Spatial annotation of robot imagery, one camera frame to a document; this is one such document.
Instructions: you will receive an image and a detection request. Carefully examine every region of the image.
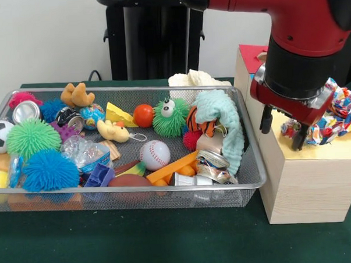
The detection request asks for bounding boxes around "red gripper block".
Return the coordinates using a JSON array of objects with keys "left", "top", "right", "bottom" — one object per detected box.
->
[{"left": 250, "top": 74, "right": 339, "bottom": 153}]

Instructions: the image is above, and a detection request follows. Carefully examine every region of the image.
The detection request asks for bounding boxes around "light blue waffle cloth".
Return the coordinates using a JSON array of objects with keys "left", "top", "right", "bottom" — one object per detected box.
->
[{"left": 191, "top": 88, "right": 247, "bottom": 178}]

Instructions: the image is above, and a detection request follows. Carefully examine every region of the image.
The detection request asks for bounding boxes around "cream waffle cloth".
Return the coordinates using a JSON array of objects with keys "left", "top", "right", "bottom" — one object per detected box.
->
[{"left": 168, "top": 67, "right": 232, "bottom": 88}]

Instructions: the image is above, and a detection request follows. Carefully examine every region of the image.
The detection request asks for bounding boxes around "wooden box with three holes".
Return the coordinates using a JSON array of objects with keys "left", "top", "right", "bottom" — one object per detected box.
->
[{"left": 232, "top": 39, "right": 351, "bottom": 227}]

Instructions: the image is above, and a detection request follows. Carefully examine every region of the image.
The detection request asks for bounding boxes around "shallow metal mesh bin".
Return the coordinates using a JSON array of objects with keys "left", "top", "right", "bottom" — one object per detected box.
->
[{"left": 0, "top": 77, "right": 268, "bottom": 218}]

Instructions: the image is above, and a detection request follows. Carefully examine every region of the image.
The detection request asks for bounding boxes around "green googly-eyed spiky ball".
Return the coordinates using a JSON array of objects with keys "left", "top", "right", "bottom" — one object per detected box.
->
[{"left": 151, "top": 97, "right": 192, "bottom": 139}]

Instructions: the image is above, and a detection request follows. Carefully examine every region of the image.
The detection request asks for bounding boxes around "orange plastic comb block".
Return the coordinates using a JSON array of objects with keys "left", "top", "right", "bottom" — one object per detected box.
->
[{"left": 145, "top": 150, "right": 201, "bottom": 187}]

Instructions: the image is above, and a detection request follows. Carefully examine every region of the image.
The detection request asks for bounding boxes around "white baseball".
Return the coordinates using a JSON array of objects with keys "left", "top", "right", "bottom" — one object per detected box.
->
[{"left": 139, "top": 139, "right": 172, "bottom": 172}]

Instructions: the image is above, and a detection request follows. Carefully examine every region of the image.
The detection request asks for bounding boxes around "yellow cheese wedge toy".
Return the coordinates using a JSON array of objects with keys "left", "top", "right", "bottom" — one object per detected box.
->
[{"left": 104, "top": 100, "right": 139, "bottom": 129}]

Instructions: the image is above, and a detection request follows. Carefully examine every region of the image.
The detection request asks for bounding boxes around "yellow duck plush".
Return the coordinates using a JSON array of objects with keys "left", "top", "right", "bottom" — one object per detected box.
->
[{"left": 96, "top": 118, "right": 132, "bottom": 145}]

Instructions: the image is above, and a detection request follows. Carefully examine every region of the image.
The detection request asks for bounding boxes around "dark green tablecloth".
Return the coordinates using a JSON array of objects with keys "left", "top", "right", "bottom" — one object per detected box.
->
[{"left": 0, "top": 69, "right": 351, "bottom": 263}]

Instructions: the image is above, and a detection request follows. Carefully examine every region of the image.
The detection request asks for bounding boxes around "brown teddy bear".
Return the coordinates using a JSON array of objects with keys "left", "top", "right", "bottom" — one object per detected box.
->
[{"left": 59, "top": 81, "right": 96, "bottom": 110}]

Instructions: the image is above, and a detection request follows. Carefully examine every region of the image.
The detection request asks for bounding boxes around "large blue spiky ball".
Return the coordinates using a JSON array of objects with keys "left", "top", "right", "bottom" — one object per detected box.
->
[{"left": 20, "top": 147, "right": 81, "bottom": 194}]

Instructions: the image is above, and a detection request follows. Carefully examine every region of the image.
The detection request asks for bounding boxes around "large green spiky ball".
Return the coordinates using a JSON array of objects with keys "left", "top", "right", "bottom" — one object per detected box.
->
[{"left": 5, "top": 118, "right": 63, "bottom": 163}]

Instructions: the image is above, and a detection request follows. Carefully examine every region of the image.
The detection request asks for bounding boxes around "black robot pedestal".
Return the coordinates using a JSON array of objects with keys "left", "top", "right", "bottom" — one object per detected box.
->
[{"left": 95, "top": 0, "right": 207, "bottom": 83}]

